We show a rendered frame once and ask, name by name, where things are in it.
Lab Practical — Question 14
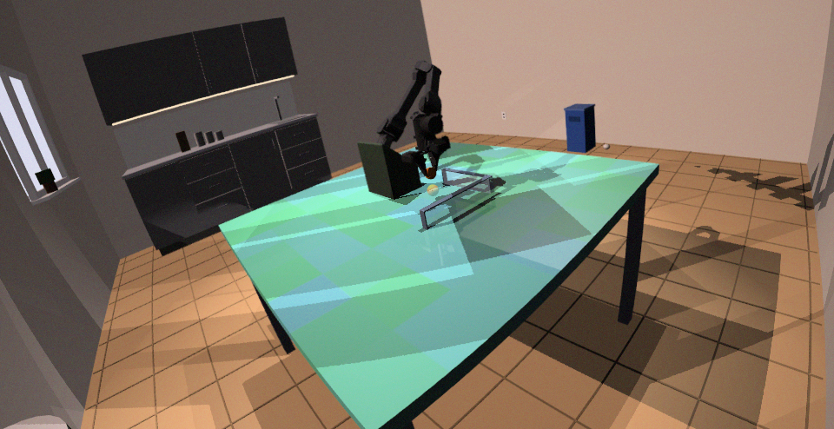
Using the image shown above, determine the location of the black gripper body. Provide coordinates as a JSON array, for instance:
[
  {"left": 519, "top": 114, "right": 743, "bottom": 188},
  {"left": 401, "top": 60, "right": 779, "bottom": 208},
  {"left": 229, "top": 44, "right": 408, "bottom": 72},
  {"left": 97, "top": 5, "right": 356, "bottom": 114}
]
[{"left": 401, "top": 133, "right": 435, "bottom": 162}]

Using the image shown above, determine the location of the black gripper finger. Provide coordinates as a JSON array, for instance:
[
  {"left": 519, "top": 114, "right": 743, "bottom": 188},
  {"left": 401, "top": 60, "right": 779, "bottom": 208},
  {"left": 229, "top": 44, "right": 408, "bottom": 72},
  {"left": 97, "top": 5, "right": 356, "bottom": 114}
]
[
  {"left": 428, "top": 151, "right": 444, "bottom": 172},
  {"left": 415, "top": 158, "right": 427, "bottom": 176}
]

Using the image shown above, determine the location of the clear l-shaped low wall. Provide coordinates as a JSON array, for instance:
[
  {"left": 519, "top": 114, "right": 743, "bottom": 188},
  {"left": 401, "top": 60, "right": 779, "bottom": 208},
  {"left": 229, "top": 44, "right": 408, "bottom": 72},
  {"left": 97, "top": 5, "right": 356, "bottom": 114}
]
[{"left": 425, "top": 170, "right": 494, "bottom": 229}]

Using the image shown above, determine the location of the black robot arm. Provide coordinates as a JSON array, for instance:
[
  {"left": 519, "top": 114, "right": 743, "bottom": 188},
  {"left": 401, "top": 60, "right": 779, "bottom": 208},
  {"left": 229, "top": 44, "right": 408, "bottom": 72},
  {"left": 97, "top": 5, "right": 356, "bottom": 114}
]
[{"left": 376, "top": 60, "right": 450, "bottom": 154}]

